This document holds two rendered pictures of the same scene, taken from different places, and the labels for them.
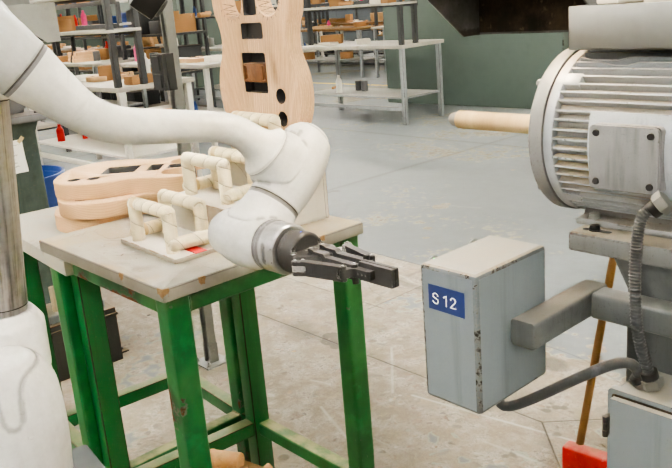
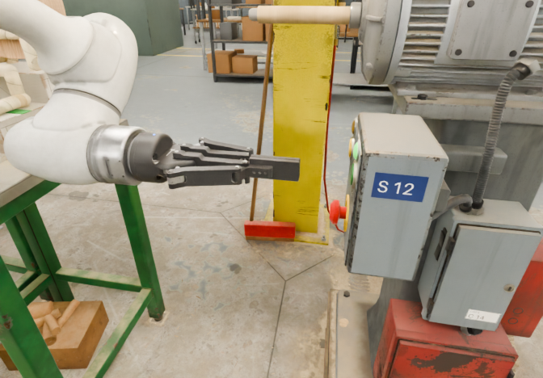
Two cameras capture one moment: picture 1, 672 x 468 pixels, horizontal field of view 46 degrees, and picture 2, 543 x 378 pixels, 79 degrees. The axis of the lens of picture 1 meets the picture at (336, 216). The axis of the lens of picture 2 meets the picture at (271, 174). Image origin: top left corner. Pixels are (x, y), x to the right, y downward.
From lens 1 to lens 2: 0.86 m
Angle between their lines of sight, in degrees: 38
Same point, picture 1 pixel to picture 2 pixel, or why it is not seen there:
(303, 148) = (115, 40)
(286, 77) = not seen: outside the picture
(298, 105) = not seen: hidden behind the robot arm
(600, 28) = not seen: outside the picture
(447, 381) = (379, 260)
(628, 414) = (474, 236)
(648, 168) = (517, 35)
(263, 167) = (73, 63)
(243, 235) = (70, 149)
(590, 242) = (427, 109)
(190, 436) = (22, 340)
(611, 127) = not seen: outside the picture
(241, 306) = not seen: hidden behind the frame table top
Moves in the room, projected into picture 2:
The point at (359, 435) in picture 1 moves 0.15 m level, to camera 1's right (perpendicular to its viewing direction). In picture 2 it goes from (147, 263) to (183, 248)
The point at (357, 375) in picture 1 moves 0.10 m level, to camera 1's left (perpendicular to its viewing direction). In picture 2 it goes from (140, 227) to (111, 238)
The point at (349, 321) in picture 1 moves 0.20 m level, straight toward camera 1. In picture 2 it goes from (129, 193) to (150, 220)
